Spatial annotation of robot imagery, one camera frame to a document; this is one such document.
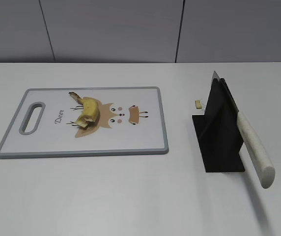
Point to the partly peeled yellow banana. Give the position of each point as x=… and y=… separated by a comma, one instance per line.
x=90, y=110

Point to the white-handled kitchen knife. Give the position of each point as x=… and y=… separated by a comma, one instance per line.
x=262, y=163

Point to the small banana piece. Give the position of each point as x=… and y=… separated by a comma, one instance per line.
x=198, y=104

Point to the grey-rimmed white cutting board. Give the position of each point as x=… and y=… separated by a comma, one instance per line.
x=131, y=122

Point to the black knife stand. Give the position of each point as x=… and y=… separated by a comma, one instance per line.
x=217, y=133

